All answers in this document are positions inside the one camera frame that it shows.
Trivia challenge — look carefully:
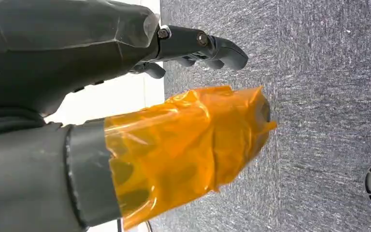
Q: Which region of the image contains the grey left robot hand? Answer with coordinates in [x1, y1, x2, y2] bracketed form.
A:
[0, 0, 278, 232]

